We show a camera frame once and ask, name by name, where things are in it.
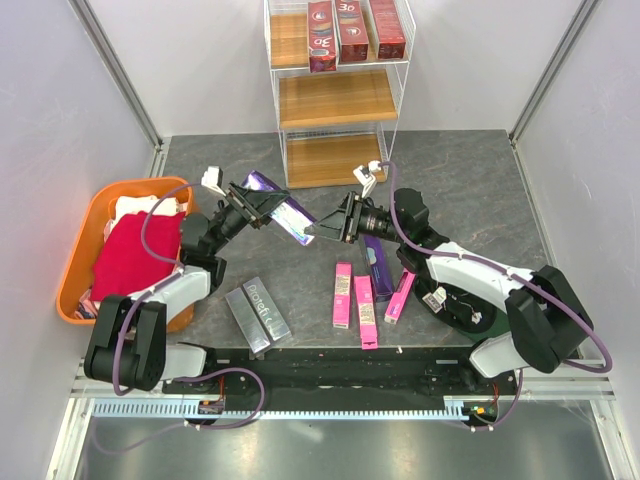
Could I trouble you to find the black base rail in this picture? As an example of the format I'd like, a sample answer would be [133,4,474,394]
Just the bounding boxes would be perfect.
[160,344,521,401]

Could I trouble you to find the pink toothpaste box middle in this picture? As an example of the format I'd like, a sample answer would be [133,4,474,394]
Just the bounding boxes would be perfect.
[353,275,378,350]

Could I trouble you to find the white wire wooden shelf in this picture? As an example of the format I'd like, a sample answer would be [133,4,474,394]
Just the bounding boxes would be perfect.
[263,1,416,188]

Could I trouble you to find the dark green round bin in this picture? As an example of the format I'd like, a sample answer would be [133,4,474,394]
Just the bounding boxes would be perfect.
[414,269,516,346]

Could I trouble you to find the purple toothpaste box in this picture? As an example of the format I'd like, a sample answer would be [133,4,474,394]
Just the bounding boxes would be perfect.
[361,235,395,303]
[241,170,316,246]

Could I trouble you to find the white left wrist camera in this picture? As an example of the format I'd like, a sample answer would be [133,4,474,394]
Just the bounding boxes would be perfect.
[200,166,226,197]

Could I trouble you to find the grey slotted cable duct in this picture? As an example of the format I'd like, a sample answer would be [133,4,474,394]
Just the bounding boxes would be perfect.
[92,398,471,421]

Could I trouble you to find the orange plastic basket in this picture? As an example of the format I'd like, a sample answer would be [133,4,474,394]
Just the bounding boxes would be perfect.
[56,177,197,325]

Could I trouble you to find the red 3D toothpaste box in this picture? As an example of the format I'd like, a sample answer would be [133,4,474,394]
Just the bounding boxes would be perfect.
[307,1,337,73]
[334,0,369,64]

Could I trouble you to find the red cloth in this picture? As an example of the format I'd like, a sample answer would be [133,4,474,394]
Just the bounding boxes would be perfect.
[90,213,185,302]

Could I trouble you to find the pink toothpaste box right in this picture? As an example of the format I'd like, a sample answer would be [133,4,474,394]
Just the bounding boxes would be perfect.
[384,268,416,325]

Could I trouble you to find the large red toothpaste box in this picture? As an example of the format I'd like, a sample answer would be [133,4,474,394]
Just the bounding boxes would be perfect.
[369,0,406,60]

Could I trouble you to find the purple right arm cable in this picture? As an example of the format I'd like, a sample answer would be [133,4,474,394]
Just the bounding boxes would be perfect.
[377,160,614,432]

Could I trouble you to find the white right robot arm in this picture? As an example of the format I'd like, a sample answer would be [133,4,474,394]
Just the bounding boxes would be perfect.
[305,188,593,394]

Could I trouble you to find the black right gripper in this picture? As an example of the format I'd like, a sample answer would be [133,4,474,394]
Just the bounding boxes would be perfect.
[305,192,406,245]

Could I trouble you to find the pink toothpaste box left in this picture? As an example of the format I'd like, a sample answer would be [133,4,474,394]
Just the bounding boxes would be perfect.
[332,262,352,329]

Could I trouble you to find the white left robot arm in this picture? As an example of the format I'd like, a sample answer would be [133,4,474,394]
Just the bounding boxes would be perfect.
[84,183,290,396]

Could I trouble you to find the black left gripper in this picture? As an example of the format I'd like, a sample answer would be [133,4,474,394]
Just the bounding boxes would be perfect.
[209,181,291,255]

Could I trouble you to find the pink toothpaste box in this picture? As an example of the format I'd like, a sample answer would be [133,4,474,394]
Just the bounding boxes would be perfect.
[353,275,378,350]
[384,268,416,325]
[332,262,352,329]

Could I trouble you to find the silver plain toothpaste box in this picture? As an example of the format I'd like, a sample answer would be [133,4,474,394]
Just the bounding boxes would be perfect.
[225,288,271,355]

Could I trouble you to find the white cloth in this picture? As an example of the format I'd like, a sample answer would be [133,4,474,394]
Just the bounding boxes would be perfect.
[104,195,187,238]

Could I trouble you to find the silver Protefix toothpaste box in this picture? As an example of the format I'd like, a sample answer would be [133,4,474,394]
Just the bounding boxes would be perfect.
[243,277,292,342]

